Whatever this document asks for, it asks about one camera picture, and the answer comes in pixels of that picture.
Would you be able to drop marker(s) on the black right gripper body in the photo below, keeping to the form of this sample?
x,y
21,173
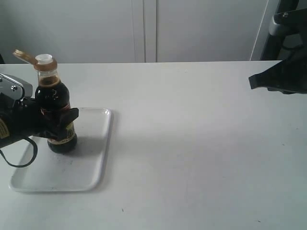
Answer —
x,y
295,68

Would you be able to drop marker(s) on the dark soy sauce bottle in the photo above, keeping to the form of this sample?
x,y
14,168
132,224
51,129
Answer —
x,y
51,94

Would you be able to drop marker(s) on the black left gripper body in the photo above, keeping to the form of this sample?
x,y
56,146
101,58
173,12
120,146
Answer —
x,y
24,120

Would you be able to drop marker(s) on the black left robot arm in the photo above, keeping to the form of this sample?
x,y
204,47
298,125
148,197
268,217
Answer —
x,y
21,119

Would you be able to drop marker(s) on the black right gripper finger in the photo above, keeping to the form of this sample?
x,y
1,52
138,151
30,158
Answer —
x,y
272,78

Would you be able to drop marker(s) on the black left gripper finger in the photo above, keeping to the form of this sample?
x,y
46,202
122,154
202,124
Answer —
x,y
60,124

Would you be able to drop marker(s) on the white rectangular plastic tray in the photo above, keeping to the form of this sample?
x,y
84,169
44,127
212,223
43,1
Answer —
x,y
76,171

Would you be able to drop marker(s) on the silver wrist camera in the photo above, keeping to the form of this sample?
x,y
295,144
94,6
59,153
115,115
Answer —
x,y
288,22
13,90

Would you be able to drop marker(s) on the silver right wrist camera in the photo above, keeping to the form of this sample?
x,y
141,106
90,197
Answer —
x,y
288,22

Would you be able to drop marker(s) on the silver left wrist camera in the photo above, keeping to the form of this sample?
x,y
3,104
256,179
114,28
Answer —
x,y
13,90

